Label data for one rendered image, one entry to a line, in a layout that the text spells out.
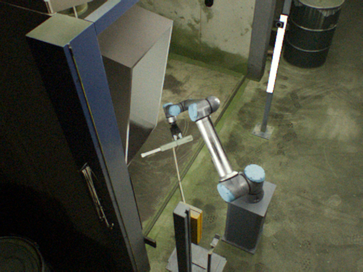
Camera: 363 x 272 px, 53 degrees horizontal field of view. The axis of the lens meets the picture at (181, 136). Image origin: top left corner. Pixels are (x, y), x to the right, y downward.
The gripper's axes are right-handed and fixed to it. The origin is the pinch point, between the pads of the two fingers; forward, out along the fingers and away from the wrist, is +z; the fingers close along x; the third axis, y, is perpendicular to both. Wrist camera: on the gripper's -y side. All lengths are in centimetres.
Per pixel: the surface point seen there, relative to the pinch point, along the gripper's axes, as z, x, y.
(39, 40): -101, 71, -171
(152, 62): -75, 5, -14
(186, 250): 9, 43, -157
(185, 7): -120, -81, 129
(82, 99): -75, 64, -163
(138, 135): -13.7, 31.6, 22.8
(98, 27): -100, 49, -166
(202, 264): 46, 32, -118
